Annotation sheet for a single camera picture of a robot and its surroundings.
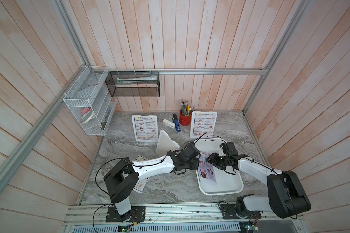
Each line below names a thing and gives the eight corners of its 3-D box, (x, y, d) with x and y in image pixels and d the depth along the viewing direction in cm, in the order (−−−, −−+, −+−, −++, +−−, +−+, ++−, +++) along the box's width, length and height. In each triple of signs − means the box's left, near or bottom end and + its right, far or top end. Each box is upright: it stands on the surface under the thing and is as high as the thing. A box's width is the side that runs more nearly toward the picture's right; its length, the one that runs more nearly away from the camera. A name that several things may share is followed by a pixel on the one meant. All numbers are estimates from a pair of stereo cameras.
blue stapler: (177, 132, 109) (177, 128, 105) (172, 119, 118) (172, 114, 114) (181, 131, 110) (181, 127, 106) (175, 118, 119) (175, 113, 114)
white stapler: (161, 123, 115) (161, 121, 112) (164, 120, 117) (164, 118, 114) (173, 129, 111) (173, 127, 109) (175, 126, 113) (175, 123, 111)
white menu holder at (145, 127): (136, 142, 104) (129, 124, 88) (138, 133, 109) (132, 115, 93) (158, 142, 104) (155, 124, 88) (158, 133, 109) (156, 115, 93)
